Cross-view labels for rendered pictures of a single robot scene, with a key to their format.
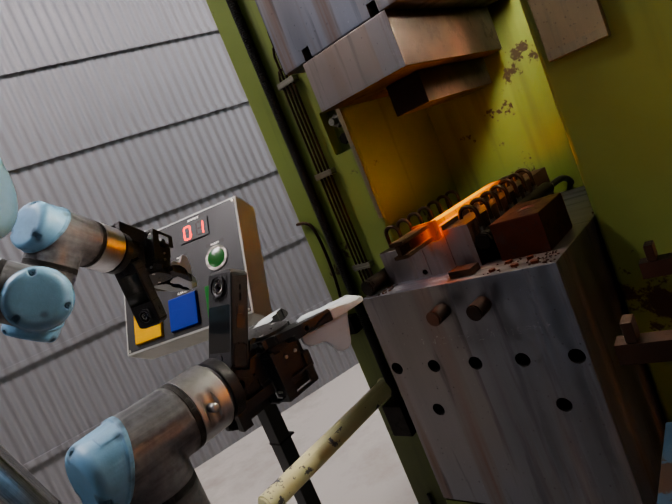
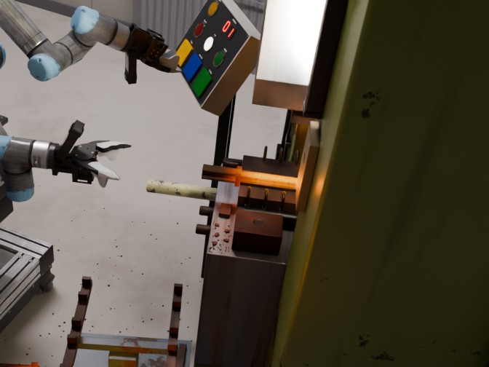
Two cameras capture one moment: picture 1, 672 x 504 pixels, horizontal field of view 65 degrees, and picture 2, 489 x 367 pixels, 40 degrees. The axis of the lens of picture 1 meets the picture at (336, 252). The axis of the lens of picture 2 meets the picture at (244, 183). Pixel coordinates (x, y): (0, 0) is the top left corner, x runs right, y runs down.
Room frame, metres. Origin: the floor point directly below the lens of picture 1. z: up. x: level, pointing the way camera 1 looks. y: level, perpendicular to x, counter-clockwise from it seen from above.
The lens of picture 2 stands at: (-0.05, -1.18, 2.09)
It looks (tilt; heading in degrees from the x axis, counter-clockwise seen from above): 38 degrees down; 45
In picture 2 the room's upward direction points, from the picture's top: 9 degrees clockwise
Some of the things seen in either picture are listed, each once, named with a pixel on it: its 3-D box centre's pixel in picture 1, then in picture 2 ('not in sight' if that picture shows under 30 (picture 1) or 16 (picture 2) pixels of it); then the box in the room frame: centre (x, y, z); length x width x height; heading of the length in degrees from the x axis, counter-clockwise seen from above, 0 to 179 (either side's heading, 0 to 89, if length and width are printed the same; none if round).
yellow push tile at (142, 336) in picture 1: (149, 325); (184, 53); (1.18, 0.45, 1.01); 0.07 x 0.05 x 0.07; 72
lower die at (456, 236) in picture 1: (472, 219); (316, 193); (1.10, -0.29, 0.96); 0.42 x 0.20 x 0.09; 137
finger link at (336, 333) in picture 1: (337, 327); (103, 178); (0.63, 0.03, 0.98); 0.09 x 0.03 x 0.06; 101
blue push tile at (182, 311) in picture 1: (185, 311); (193, 68); (1.15, 0.36, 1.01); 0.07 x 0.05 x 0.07; 72
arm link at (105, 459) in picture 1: (137, 451); (14, 151); (0.49, 0.25, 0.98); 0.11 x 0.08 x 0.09; 137
